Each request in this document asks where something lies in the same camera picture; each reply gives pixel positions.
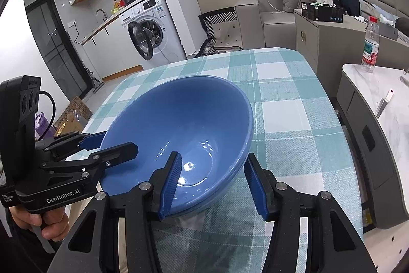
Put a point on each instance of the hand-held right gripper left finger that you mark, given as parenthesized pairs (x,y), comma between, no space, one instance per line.
(169,186)

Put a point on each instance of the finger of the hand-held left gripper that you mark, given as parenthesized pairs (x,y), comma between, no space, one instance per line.
(91,140)
(121,151)

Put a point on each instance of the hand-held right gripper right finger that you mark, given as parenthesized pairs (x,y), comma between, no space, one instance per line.
(258,189)

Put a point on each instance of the person's left hand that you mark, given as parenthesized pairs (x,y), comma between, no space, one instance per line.
(56,226)

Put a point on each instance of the purple plastic bag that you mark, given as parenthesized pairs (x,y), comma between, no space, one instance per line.
(43,129)

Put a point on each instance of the patterned cardboard sheet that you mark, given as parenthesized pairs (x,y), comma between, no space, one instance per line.
(78,108)

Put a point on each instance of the grey floor mop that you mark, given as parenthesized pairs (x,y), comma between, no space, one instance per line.
(96,82)

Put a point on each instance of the teal checked tablecloth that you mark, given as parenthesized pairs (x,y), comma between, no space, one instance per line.
(287,119)

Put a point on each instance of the white lower cabinets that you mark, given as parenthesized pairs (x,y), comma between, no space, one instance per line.
(108,52)

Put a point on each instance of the black framed glass door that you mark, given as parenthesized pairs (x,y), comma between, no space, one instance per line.
(54,46)

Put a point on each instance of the metal faucet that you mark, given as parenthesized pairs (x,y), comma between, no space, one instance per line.
(103,15)

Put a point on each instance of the white washing machine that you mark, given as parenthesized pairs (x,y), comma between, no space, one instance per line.
(166,33)

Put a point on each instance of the small white tool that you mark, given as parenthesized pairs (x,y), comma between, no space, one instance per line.
(385,102)

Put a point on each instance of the beige dotted cushion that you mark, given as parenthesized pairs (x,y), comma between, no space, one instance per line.
(228,36)

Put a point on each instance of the large beige box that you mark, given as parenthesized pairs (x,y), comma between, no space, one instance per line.
(329,46)

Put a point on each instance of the grey sofa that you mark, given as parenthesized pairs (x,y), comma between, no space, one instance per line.
(278,30)

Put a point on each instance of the black white striped cushion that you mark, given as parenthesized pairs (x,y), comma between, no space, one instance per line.
(217,18)

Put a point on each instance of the clear water bottle red label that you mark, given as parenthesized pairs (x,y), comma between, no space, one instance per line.
(370,49)

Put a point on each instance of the clear phone stand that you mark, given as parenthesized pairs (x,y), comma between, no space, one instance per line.
(405,78)

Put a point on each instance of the black flat box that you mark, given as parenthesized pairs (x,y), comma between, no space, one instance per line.
(322,13)

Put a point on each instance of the grey flat box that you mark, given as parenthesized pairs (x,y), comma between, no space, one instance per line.
(387,32)

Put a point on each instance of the white wall socket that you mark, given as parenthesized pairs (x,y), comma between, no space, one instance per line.
(72,24)

